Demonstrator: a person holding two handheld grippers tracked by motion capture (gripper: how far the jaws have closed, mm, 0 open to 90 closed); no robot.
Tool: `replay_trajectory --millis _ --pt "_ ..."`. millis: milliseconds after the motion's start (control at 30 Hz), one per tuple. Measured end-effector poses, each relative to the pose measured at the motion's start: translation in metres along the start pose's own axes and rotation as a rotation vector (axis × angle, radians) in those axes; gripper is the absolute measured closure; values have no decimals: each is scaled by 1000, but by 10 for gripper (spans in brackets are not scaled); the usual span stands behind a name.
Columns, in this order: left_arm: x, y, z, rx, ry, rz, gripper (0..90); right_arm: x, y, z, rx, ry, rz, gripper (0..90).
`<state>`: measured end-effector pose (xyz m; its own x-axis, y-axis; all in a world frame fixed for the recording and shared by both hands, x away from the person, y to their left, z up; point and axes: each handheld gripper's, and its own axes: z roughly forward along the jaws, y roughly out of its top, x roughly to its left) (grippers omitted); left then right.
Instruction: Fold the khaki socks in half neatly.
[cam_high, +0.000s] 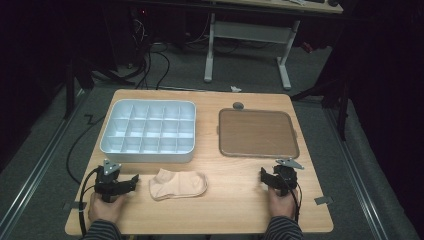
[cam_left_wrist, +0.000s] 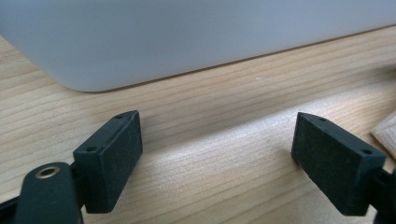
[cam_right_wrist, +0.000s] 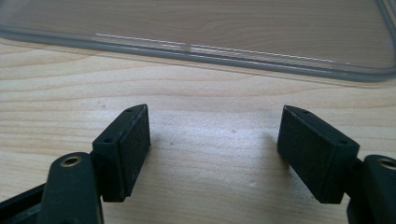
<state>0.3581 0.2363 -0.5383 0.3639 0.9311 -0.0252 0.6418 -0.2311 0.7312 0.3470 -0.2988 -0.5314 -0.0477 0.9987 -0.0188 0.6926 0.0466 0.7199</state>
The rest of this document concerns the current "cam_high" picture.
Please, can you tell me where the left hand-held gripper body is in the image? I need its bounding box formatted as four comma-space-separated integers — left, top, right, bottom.
94, 159, 123, 203

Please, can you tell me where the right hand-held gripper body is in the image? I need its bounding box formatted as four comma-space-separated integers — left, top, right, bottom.
273, 158, 305, 197

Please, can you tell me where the beige ankle sock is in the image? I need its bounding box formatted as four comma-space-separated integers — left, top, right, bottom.
148, 168, 209, 202

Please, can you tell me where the person's right hand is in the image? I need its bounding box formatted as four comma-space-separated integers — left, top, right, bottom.
267, 187, 299, 219

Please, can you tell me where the person's left hand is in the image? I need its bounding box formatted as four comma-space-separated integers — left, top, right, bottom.
88, 192, 128, 222

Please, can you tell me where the grey tape strip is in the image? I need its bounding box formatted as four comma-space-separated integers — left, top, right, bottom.
62, 200, 88, 212
313, 195, 334, 206

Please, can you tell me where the brown square tray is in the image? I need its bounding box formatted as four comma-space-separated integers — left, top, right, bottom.
217, 107, 301, 160

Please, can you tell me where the white compartment storage box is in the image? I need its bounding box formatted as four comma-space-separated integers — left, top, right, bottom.
99, 98, 198, 164

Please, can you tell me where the black metal stand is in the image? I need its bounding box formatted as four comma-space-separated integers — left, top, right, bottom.
62, 58, 96, 120
289, 74, 352, 142

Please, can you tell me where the white-legged wooden desk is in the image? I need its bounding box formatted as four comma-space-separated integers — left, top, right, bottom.
203, 0, 345, 92

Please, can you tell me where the right hand-held gripper black cable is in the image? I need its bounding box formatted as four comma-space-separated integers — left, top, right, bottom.
281, 172, 303, 224

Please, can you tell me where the black floor cable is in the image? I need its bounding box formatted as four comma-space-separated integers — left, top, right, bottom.
65, 114, 108, 186

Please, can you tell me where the metal floor rail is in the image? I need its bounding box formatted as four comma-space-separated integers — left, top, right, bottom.
323, 108, 390, 240
0, 88, 88, 234

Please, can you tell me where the bundle of black floor cables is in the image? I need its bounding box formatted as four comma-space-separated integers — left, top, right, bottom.
128, 18, 172, 92

